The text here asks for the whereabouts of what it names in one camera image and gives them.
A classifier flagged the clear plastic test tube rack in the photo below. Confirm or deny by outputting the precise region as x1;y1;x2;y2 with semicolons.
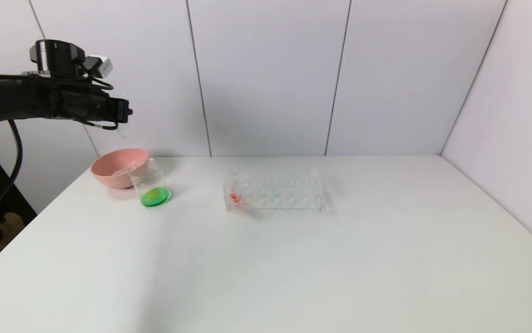
223;166;324;213

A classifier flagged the clear glass beaker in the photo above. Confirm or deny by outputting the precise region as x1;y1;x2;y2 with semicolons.
128;157;172;208

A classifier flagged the pink bowl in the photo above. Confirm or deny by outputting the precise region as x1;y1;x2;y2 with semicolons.
91;148;151;189

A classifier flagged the test tube with red pigment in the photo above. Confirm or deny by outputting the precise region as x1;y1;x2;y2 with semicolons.
226;167;244;205

